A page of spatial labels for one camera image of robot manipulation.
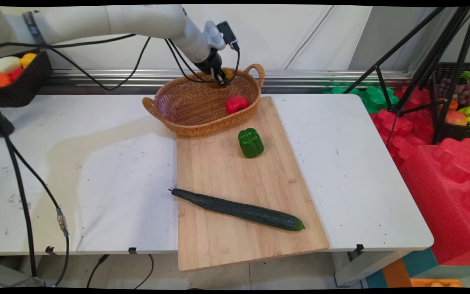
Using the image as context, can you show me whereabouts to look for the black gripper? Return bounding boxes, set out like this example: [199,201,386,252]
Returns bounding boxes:
[195,49,230,87]

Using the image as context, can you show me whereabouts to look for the yellow bell pepper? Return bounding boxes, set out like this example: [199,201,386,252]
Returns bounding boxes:
[208,68,236,89]

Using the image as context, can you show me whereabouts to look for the long dark green cucumber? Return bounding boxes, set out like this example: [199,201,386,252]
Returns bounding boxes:
[169,188,306,232]

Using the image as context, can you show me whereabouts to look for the red bell pepper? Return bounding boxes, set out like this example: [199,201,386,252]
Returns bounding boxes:
[225,95,250,115]

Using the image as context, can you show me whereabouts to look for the woven wicker basket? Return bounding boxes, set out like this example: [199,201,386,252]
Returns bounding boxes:
[142,64,265,137]

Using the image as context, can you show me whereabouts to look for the green bell pepper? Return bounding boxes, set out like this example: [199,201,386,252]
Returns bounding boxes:
[238,128,265,159]

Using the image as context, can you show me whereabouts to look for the wooden cutting board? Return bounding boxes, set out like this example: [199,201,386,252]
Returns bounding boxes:
[176,97,330,272]

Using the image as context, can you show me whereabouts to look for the green foam mat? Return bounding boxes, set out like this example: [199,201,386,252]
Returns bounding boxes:
[324,85,399,114]

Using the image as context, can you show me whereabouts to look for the yellow toy fruit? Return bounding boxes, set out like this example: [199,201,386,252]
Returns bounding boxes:
[19,52,38,69]

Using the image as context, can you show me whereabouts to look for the black basket with orange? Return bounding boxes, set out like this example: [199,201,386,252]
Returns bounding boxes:
[0,51,53,108]

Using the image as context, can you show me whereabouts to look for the cream toy melon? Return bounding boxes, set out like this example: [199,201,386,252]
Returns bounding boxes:
[0,56,22,75]

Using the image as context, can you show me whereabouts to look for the dark green round object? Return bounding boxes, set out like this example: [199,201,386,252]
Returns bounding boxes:
[0,116,15,138]

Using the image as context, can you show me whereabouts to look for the red yellow toy apple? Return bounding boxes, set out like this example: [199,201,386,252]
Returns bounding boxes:
[445,110,468,127]

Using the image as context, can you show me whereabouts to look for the grey table leg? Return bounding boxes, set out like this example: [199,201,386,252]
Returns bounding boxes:
[332,249,409,287]

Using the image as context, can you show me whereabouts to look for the black basket with grapes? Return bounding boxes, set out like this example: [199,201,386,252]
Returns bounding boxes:
[431,62,470,143]

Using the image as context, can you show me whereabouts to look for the purple toy grapes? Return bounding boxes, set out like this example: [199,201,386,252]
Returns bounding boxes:
[436,79,470,107]

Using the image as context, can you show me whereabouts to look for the red foam mats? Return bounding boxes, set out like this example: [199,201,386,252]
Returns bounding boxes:
[369,87,470,267]

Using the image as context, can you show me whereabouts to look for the teal orange foam mat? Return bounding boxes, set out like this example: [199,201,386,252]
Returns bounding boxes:
[366,247,439,288]

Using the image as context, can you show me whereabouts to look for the orange tray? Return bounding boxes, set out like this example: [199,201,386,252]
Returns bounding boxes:
[410,278,463,288]

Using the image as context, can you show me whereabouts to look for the long black gripper cable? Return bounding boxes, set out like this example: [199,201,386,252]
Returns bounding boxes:
[165,38,241,85]

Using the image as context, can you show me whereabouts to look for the white vented camera mount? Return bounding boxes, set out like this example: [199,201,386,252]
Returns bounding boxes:
[203,20,226,52]

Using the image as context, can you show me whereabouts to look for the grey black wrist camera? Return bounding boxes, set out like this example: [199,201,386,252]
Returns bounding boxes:
[216,21,240,51]

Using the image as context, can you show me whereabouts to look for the thin black camera cable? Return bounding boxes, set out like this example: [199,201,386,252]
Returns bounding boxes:
[164,38,219,82]

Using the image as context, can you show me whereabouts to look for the metal wall rail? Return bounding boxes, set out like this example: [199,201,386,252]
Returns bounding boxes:
[41,69,412,94]

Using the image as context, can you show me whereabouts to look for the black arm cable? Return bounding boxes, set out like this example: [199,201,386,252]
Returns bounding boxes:
[0,33,152,91]

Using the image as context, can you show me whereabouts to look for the black velcro strap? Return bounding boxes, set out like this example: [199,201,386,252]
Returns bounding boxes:
[22,11,40,45]

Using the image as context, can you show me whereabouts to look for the black floor cable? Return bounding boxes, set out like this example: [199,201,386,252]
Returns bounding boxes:
[86,254,154,290]

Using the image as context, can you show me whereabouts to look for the black cable with metal connector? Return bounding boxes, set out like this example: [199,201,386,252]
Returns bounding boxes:
[0,93,71,287]

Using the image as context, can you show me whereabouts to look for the black camera tripod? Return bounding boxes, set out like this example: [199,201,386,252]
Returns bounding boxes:
[343,6,470,145]

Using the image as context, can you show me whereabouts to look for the thick black cable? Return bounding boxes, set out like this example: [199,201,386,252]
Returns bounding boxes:
[6,138,38,278]

